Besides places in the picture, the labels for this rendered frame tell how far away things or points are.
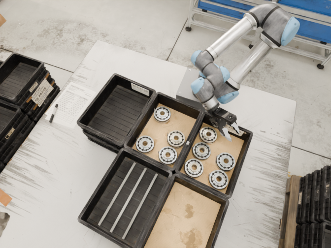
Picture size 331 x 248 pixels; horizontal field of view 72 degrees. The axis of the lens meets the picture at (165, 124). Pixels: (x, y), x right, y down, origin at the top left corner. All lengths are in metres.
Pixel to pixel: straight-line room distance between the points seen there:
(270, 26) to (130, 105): 0.87
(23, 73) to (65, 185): 1.18
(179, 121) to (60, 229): 0.88
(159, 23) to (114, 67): 1.55
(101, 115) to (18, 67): 1.13
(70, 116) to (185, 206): 0.95
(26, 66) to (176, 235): 1.83
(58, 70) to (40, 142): 1.41
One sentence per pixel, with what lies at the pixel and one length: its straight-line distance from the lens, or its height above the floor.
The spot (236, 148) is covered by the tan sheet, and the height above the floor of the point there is 0.83.
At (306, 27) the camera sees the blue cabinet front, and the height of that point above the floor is 0.43.
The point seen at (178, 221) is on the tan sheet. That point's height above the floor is 0.83.
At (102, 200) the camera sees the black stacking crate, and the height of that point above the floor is 0.83.
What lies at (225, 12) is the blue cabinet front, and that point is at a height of 0.36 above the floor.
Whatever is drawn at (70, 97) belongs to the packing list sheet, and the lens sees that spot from 1.73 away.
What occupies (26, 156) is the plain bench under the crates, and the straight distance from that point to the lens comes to 1.63.
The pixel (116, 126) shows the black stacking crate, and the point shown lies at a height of 0.83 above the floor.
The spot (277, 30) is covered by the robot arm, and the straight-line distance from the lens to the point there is 1.27.
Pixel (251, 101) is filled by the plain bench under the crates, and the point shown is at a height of 0.70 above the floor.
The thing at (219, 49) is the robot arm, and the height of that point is 1.22.
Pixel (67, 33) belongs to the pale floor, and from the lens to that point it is 3.29.
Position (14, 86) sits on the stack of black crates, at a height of 0.49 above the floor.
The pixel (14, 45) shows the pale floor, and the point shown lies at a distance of 3.40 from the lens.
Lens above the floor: 2.05
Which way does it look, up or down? 63 degrees down
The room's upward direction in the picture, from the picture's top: 4 degrees clockwise
